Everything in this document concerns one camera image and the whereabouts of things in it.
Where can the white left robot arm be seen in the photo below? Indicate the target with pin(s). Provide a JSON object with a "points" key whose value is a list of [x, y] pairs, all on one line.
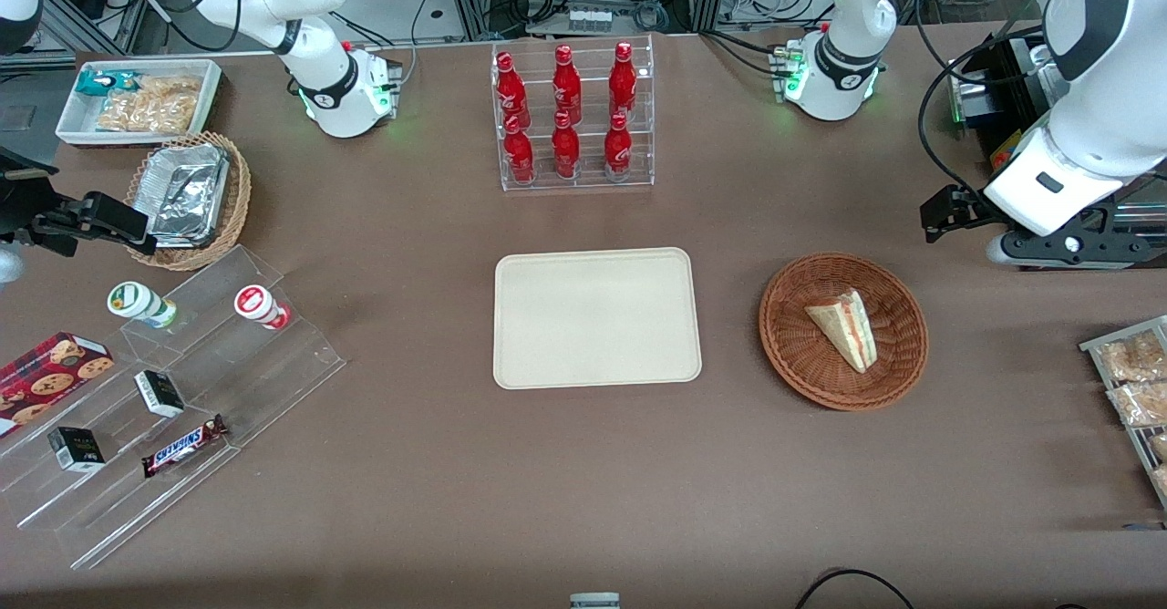
{"points": [[1117, 62]]}

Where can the white power strip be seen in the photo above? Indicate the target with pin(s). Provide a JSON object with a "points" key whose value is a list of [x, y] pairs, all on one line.
{"points": [[589, 18]]}

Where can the Snickers chocolate bar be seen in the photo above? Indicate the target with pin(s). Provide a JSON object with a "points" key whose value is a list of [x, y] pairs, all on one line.
{"points": [[182, 446]]}

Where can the clear bag of pastry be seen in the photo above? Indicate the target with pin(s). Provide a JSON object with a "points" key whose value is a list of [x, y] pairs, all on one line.
{"points": [[1161, 479], [1140, 404], [1160, 445], [1135, 354]]}

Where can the black food warmer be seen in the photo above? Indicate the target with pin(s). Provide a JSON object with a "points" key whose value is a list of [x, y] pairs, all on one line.
{"points": [[1003, 89]]}

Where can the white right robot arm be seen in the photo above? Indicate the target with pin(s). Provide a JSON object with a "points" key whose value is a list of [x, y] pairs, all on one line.
{"points": [[319, 62]]}

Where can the brown round wicker basket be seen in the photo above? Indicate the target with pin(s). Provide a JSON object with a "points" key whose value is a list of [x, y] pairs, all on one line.
{"points": [[811, 363]]}

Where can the tray of packaged snacks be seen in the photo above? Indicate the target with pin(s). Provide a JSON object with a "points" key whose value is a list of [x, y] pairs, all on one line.
{"points": [[1140, 436]]}

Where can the light wicker basket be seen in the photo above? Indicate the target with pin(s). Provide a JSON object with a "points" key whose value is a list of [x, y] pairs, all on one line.
{"points": [[239, 199]]}

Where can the white rectangular bin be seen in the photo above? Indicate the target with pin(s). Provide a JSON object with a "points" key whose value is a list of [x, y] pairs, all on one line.
{"points": [[75, 126]]}

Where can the small grey device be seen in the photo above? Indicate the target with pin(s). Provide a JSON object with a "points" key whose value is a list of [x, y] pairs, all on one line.
{"points": [[594, 602]]}

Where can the green capped drink bottle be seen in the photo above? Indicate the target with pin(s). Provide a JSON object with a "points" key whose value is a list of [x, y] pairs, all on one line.
{"points": [[141, 303]]}

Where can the red soda bottle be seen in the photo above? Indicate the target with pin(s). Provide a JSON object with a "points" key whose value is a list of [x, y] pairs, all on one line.
{"points": [[511, 89], [566, 85], [519, 151], [617, 148], [623, 80], [565, 146]]}

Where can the teal snack packet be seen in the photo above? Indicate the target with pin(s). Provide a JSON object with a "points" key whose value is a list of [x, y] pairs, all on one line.
{"points": [[102, 82]]}

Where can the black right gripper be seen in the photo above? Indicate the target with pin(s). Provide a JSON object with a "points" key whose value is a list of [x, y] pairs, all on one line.
{"points": [[20, 215]]}

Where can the red capped drink bottle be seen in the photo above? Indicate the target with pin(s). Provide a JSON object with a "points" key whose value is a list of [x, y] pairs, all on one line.
{"points": [[260, 306]]}

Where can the aluminium foil tray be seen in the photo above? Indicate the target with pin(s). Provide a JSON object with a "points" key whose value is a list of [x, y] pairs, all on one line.
{"points": [[187, 194]]}

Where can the red cookie box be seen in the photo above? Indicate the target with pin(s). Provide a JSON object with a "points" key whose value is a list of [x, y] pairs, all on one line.
{"points": [[46, 376]]}

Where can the small black white box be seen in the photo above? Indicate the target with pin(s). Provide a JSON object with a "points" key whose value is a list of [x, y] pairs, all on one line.
{"points": [[160, 392]]}

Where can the clear acrylic step shelf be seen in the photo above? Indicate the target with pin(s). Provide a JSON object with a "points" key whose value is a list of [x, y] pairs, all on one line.
{"points": [[219, 381]]}

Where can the triangular sandwich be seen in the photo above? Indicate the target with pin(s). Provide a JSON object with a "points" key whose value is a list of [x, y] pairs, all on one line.
{"points": [[848, 326]]}

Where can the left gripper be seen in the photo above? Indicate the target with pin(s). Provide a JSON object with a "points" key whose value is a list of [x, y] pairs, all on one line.
{"points": [[970, 208]]}

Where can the clear acrylic bottle rack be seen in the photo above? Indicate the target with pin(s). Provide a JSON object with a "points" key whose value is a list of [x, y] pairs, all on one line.
{"points": [[576, 171]]}

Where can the beige rectangular tray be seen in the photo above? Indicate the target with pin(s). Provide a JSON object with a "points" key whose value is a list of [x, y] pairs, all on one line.
{"points": [[597, 317]]}

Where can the clear bag of crackers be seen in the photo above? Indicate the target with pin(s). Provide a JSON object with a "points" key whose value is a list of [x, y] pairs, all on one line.
{"points": [[155, 103]]}

